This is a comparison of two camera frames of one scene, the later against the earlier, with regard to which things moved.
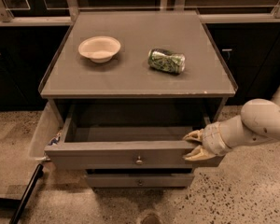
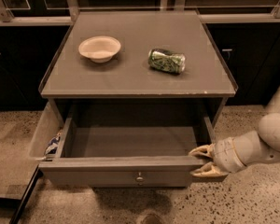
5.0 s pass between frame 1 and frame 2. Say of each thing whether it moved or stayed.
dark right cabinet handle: stayed
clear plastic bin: stayed
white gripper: moved
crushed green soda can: stayed
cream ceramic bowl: stayed
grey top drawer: moved
